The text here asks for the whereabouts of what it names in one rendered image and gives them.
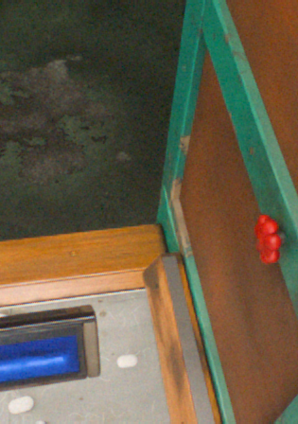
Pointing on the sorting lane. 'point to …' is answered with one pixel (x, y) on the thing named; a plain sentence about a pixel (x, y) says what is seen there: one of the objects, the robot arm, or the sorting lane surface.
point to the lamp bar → (43, 348)
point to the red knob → (268, 238)
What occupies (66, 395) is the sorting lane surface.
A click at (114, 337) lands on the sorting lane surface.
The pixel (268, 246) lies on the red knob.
